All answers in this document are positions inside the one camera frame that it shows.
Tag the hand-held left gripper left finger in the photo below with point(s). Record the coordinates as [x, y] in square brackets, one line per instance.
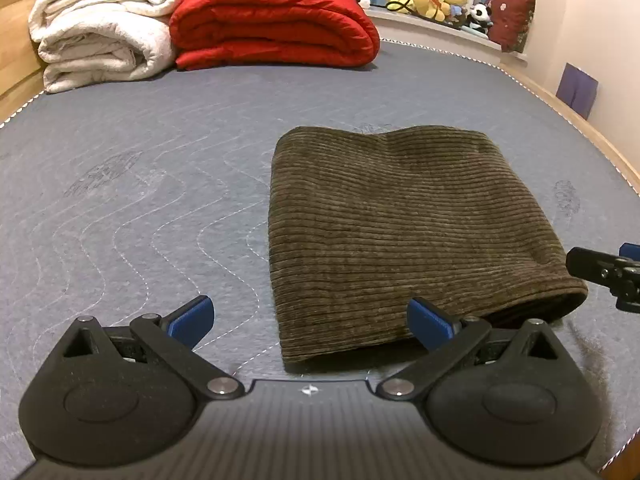
[187, 320]

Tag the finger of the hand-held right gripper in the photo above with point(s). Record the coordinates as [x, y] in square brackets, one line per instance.
[631, 251]
[585, 262]

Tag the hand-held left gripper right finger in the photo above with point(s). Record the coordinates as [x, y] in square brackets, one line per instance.
[425, 322]

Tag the grey quilted mattress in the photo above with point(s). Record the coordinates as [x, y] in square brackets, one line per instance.
[150, 160]

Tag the purple paper sheet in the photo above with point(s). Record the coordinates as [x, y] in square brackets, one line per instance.
[577, 90]

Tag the dark red cushion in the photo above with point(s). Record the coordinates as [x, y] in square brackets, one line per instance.
[512, 20]

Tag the panda plush toy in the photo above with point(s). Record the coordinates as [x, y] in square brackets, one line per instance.
[480, 15]

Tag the white window sill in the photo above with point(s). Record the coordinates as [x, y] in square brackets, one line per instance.
[425, 27]

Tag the red folded quilt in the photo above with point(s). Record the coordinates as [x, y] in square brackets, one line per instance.
[275, 20]

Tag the wooden headboard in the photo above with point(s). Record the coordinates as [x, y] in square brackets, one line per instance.
[15, 35]

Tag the wooden bed frame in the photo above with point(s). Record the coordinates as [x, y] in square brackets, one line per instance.
[625, 162]

